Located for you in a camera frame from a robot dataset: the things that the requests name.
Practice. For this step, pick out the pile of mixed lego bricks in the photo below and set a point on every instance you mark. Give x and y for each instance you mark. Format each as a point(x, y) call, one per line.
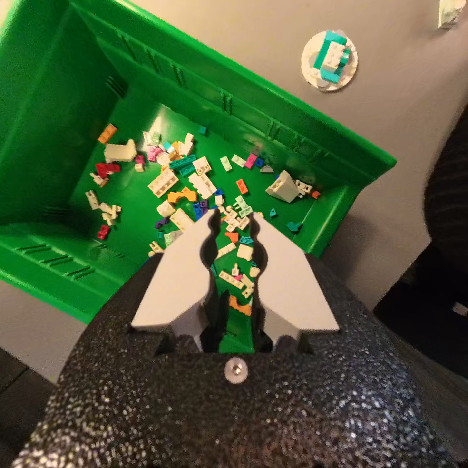
point(199, 182)

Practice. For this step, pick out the black object with white tag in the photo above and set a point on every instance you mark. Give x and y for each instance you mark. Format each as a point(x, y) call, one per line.
point(420, 329)

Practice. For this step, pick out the dark ribbed cloth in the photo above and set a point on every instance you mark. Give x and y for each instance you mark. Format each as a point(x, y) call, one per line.
point(449, 197)

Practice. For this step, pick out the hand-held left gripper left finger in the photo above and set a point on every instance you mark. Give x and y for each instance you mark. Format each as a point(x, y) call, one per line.
point(175, 281)

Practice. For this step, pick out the green plastic bin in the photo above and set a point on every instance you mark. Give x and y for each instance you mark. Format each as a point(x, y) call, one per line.
point(55, 146)

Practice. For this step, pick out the small white lego assembly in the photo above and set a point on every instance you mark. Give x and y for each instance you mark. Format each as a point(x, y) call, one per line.
point(449, 14)

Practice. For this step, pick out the round white plate lego build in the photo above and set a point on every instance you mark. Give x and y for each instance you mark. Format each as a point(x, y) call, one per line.
point(329, 60)

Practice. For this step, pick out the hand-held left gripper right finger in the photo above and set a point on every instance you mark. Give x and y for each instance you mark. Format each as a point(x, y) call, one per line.
point(292, 289)

